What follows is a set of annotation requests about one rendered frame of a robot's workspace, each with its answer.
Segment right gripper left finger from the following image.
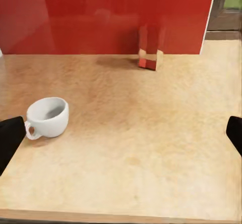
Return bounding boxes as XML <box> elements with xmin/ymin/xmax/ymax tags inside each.
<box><xmin>0</xmin><ymin>116</ymin><xmax>26</xmax><ymax>176</ymax></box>

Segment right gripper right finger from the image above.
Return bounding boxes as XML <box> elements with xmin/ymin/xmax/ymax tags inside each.
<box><xmin>226</xmin><ymin>116</ymin><xmax>242</xmax><ymax>156</ymax></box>

